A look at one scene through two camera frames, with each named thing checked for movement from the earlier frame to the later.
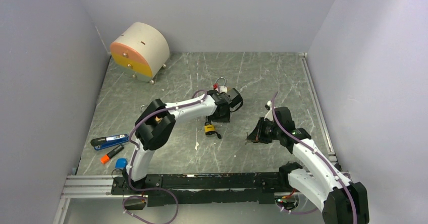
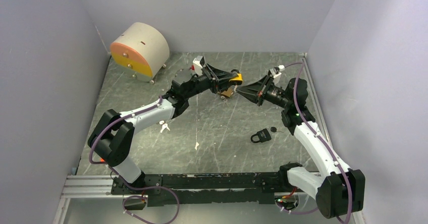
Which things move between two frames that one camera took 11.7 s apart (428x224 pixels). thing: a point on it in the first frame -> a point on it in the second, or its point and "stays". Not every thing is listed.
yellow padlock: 209,128 -> 237,80
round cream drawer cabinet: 141,51 stays
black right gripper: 257,135 -> 257,91
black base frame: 188,189 stays
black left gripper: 225,118 -> 217,78
